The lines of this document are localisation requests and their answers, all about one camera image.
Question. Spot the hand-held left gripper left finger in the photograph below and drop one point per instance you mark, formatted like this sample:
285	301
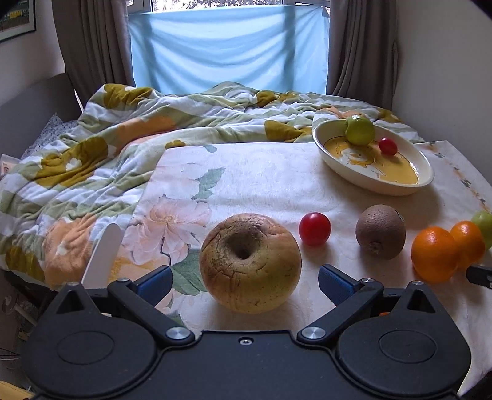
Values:
155	284

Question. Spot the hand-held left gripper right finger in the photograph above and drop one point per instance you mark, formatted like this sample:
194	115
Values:
337	282

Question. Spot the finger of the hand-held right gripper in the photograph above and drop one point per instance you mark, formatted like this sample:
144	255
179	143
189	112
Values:
479	276

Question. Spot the large orange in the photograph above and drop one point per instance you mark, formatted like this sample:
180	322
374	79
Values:
469	240
434	255

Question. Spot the large green apple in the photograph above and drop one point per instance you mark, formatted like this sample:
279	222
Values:
484	227

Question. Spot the brown kiwi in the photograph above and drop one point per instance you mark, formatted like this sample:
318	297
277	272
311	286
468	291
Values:
380	230

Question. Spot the large wrinkled yellow apple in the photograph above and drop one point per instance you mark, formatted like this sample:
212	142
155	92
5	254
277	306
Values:
250	263

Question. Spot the cream oval bowl yellow inside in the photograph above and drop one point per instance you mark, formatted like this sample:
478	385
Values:
384	175

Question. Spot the white flat plastic strip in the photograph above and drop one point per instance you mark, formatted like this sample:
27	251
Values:
103	250

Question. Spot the floral cream tablecloth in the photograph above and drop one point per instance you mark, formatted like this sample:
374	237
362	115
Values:
269	184

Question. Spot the striped floral blanket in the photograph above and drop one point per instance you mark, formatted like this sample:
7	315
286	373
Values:
96	161

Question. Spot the small red cherry tomato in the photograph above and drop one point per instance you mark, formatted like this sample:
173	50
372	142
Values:
388	147

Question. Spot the small green apple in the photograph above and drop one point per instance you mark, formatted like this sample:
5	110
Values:
360	130

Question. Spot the dotted grey pillow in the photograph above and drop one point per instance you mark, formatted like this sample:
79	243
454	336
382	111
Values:
53	132

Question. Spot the grey headboard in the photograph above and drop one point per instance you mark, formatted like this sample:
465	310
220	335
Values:
34	96

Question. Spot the grey-brown curtain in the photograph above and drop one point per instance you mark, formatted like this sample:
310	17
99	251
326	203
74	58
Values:
365	50
96	46

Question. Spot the light blue window cloth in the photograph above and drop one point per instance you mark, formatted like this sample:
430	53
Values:
230	50

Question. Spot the white window frame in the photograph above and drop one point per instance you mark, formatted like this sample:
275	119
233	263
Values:
140	5

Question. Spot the framed wall picture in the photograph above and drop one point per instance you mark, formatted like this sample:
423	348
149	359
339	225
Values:
15	17

